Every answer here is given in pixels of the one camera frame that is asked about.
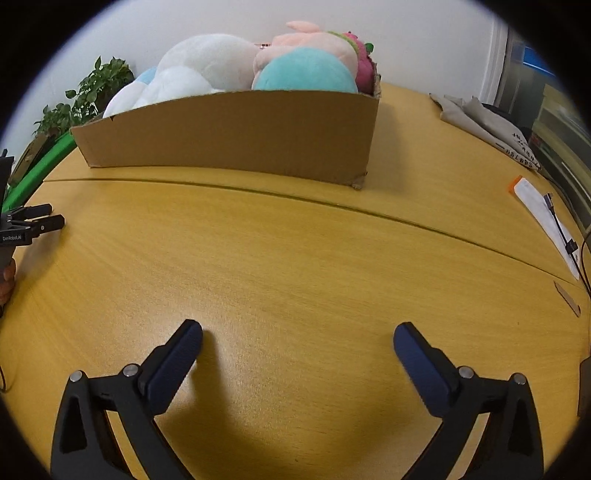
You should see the blue door sign strip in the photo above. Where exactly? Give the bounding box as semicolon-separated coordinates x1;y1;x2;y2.
521;45;556;78

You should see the pink and teal pig plush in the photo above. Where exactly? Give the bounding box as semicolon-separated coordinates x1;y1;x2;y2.
252;19;365;94

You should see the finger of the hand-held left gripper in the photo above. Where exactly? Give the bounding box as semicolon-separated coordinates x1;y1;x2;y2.
23;214;66;235
10;203;53;219

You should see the brown cardboard box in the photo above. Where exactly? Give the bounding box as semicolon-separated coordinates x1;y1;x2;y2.
69;71;383;191

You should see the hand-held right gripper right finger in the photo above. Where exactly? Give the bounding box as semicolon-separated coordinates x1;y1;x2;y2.
393;322;544;480

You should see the small potted green plant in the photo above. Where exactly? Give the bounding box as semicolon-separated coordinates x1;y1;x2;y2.
33;104;75;137

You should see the green table cloth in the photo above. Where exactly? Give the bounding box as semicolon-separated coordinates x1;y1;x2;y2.
2;131;77;216

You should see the white paper envelope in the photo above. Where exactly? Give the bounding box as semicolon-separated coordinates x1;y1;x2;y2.
508;175;581;281

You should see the magenta bear plush toy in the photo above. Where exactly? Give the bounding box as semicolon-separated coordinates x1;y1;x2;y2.
342;30;378;96

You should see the small flat cardboard box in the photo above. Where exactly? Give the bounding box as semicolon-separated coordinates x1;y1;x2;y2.
9;134;49;185

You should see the short black connector cable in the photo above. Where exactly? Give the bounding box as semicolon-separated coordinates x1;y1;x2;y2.
545;192;581;256

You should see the light blue plush toy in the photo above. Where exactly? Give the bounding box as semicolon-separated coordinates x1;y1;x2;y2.
102;66;219;119

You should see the black cloth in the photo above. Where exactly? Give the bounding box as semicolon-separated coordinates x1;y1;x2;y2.
471;96;533;136

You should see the white round plush toy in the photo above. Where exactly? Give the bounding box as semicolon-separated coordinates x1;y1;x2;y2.
156;33;259;94

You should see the person's left hand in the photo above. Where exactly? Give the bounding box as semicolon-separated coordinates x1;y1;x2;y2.
0;258;17;306

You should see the grey canvas tote bag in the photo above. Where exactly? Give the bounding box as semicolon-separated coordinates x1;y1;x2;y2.
429;93;542;171

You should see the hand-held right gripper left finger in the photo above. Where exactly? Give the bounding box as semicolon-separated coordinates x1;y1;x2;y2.
50;318;204;480

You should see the small cardboard strip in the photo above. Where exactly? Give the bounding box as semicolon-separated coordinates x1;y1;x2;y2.
553;280;582;318

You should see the glass door with metal frame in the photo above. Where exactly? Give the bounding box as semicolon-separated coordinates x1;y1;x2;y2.
479;21;591;232

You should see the large potted green plant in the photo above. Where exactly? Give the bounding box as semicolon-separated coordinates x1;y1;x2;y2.
65;56;136;125

